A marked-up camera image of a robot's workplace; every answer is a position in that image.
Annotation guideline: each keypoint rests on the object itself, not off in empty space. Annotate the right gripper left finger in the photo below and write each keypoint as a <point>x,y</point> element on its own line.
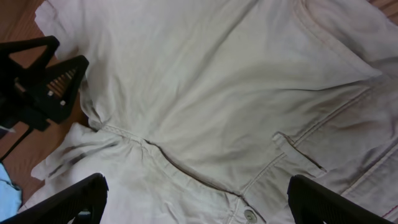
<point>83,202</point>

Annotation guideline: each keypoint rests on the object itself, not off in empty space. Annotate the light blue garment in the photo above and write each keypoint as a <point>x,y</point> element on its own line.
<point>10,196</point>

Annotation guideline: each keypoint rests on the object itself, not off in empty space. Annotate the beige shorts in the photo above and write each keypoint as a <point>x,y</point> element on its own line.
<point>202,111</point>

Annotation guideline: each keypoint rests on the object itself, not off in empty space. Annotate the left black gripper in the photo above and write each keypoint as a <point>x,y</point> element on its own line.
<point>32,93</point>

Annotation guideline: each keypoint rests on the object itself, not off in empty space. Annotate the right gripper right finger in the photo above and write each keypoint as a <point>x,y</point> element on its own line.
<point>312,203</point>

